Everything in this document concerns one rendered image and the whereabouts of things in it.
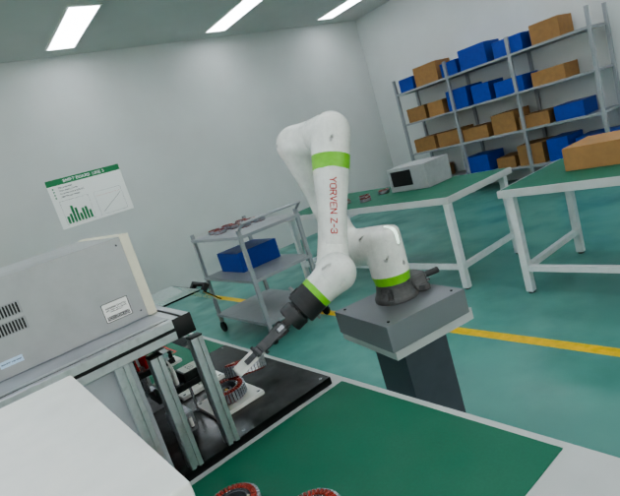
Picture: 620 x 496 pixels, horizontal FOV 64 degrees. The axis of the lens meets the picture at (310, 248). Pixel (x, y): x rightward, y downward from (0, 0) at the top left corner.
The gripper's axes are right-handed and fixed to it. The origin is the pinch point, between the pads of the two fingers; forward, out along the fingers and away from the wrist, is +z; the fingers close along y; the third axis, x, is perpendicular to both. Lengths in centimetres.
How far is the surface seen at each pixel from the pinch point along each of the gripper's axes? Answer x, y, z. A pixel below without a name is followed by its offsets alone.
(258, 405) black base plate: 10.1, -2.9, 5.7
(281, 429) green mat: 17.8, 7.7, 3.1
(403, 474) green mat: 37, 35, -14
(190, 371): -9.2, 1.4, 11.2
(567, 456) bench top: 53, 42, -37
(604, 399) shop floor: 118, -90, -82
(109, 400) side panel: -13.9, 30.6, 18.7
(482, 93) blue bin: -47, -542, -393
